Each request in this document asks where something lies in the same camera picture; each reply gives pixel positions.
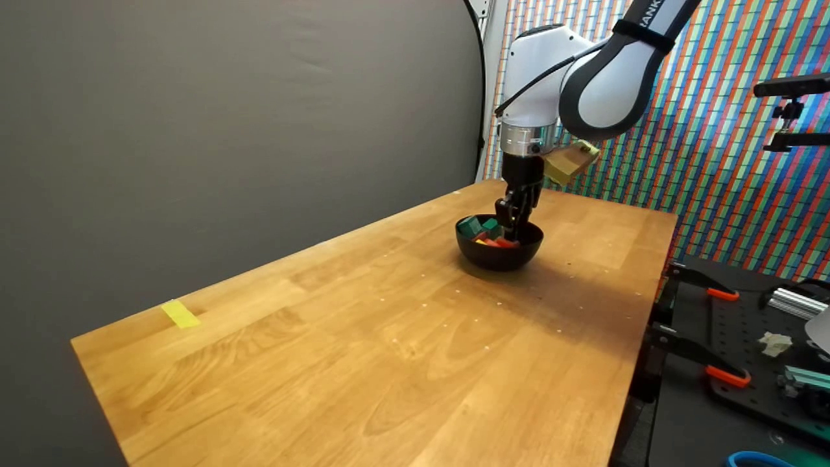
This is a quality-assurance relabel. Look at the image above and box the red wooden block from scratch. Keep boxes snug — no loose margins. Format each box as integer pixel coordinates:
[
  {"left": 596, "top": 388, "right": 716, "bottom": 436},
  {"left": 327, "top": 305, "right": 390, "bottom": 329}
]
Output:
[{"left": 473, "top": 235, "right": 521, "bottom": 255}]

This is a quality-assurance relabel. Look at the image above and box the white backdrop frame pole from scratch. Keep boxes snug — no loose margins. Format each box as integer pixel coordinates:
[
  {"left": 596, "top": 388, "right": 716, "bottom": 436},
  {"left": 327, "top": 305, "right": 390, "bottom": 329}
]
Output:
[{"left": 473, "top": 0, "right": 513, "bottom": 185}]

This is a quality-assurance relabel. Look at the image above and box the small pale crumpled wad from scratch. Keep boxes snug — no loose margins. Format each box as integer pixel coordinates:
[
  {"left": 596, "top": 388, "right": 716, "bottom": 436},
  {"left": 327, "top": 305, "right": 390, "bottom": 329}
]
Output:
[{"left": 759, "top": 329, "right": 796, "bottom": 357}]

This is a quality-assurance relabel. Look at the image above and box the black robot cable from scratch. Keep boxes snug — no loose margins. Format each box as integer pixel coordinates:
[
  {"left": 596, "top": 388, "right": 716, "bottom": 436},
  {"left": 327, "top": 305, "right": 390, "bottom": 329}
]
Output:
[{"left": 494, "top": 41, "right": 609, "bottom": 120}]

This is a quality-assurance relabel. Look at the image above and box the black clamp orange handle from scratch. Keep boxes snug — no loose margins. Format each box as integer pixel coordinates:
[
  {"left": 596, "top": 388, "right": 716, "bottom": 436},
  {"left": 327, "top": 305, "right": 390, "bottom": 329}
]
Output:
[
  {"left": 665, "top": 259, "right": 744, "bottom": 305},
  {"left": 650, "top": 322, "right": 753, "bottom": 392}
]

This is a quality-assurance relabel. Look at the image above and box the grey round plate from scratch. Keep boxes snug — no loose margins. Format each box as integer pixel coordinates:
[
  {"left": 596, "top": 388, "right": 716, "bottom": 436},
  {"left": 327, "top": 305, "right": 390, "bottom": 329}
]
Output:
[{"left": 801, "top": 310, "right": 830, "bottom": 357}]

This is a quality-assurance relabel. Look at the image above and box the black pegboard bench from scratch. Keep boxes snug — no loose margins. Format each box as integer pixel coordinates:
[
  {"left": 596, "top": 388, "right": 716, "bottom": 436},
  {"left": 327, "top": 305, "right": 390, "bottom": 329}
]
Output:
[{"left": 639, "top": 255, "right": 830, "bottom": 467}]

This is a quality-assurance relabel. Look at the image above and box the grey fabric backdrop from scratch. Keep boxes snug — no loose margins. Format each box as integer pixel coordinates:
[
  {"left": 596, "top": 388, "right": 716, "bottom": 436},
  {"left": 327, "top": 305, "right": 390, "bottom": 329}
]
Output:
[{"left": 0, "top": 0, "right": 487, "bottom": 467}]

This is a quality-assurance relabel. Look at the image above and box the tan wrist camera box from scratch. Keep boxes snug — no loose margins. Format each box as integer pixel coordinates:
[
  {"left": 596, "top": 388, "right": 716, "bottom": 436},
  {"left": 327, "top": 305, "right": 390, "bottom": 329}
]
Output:
[{"left": 542, "top": 140, "right": 604, "bottom": 188}]

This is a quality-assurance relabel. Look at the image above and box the black bowl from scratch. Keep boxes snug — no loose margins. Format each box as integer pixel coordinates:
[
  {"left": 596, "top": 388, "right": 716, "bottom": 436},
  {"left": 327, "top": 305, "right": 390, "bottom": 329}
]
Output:
[{"left": 455, "top": 213, "right": 547, "bottom": 274}]

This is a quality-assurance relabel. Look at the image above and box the yellow tape strip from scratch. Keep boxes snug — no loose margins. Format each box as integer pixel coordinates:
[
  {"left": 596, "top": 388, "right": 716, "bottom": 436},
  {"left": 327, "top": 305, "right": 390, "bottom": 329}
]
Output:
[{"left": 158, "top": 299, "right": 206, "bottom": 332}]

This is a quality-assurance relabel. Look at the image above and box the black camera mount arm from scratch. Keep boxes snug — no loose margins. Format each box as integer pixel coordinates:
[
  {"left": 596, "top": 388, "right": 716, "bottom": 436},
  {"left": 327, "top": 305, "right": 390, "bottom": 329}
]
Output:
[{"left": 749, "top": 72, "right": 830, "bottom": 156}]

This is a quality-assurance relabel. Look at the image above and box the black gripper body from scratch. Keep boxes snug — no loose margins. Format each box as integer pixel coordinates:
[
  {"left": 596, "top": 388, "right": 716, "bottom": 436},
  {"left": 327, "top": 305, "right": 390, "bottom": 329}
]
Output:
[{"left": 502, "top": 156, "right": 547, "bottom": 207}]

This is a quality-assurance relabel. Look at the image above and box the teal metal bar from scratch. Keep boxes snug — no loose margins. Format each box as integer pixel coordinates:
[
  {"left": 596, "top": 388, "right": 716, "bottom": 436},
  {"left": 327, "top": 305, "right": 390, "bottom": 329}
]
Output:
[{"left": 777, "top": 360, "right": 830, "bottom": 403}]

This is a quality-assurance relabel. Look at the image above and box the silver aluminium bar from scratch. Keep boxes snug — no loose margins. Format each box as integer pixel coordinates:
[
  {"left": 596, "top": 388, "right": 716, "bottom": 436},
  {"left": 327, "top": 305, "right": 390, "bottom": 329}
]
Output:
[{"left": 766, "top": 286, "right": 830, "bottom": 322}]

